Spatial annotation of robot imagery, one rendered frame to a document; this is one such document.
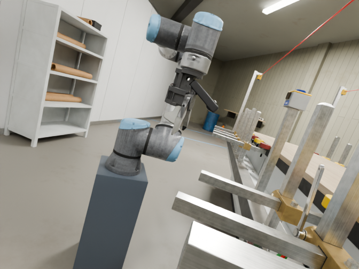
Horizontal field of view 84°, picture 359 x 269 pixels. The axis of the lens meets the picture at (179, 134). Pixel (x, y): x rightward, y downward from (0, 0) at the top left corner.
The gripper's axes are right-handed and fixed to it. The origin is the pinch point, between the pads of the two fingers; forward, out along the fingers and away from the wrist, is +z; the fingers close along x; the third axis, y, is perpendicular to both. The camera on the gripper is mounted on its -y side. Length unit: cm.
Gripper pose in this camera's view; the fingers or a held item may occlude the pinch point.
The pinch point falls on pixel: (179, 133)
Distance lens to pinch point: 65.9
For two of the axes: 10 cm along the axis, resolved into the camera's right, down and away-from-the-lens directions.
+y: -9.2, -3.3, 1.9
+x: -2.3, 1.1, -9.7
